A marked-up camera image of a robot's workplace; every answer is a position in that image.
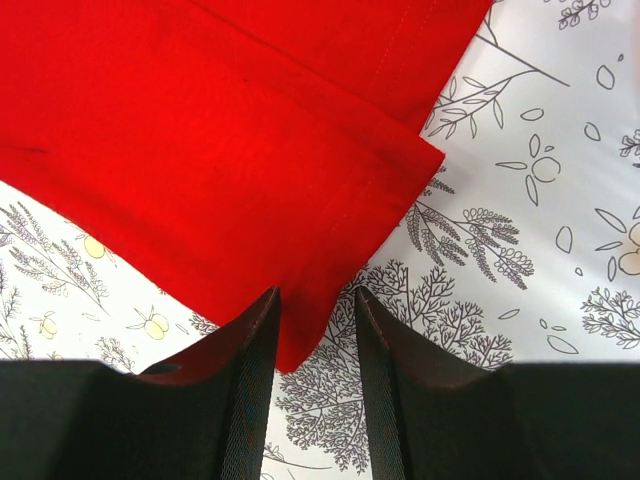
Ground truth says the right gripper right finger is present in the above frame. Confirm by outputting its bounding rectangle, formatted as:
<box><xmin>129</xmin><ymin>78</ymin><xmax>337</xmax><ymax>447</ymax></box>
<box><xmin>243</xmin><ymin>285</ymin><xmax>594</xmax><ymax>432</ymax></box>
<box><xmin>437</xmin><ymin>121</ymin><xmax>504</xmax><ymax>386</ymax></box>
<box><xmin>355</xmin><ymin>288</ymin><xmax>639</xmax><ymax>479</ymax></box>

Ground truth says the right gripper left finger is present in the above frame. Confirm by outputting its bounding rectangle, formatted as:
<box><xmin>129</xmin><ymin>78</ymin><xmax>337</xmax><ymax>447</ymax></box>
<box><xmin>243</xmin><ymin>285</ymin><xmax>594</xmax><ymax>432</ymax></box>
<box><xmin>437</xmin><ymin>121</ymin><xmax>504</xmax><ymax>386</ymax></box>
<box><xmin>1</xmin><ymin>288</ymin><xmax>281</xmax><ymax>479</ymax></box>

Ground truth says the red t-shirt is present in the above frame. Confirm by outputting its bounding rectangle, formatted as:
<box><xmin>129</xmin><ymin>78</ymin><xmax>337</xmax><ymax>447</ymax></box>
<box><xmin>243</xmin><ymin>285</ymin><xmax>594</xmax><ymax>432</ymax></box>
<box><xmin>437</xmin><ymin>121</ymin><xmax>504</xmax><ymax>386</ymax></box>
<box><xmin>1</xmin><ymin>1</ymin><xmax>490</xmax><ymax>373</ymax></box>

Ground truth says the floral table mat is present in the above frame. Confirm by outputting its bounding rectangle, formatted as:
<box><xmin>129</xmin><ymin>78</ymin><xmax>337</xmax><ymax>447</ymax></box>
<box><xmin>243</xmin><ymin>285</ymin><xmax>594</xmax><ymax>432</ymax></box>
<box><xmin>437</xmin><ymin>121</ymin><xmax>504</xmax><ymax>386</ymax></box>
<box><xmin>0</xmin><ymin>0</ymin><xmax>640</xmax><ymax>480</ymax></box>

